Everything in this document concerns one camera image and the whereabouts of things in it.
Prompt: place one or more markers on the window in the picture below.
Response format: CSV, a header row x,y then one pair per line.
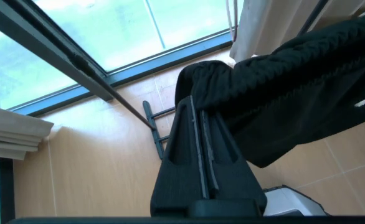
x,y
123,31

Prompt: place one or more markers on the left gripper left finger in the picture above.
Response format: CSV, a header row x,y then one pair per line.
x,y
182,174

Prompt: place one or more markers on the beige curtain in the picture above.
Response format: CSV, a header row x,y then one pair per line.
x,y
269,21
8,133

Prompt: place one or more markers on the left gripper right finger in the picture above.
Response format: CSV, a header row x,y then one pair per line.
x,y
232,180

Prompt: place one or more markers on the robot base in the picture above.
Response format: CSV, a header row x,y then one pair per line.
x,y
288,202

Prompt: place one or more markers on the black clothes rack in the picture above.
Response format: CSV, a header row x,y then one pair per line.
x,y
153,124

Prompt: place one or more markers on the pink clothes hanger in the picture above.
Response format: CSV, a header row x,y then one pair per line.
x,y
235,18

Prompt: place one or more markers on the black garment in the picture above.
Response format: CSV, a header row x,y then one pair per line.
x,y
294,93

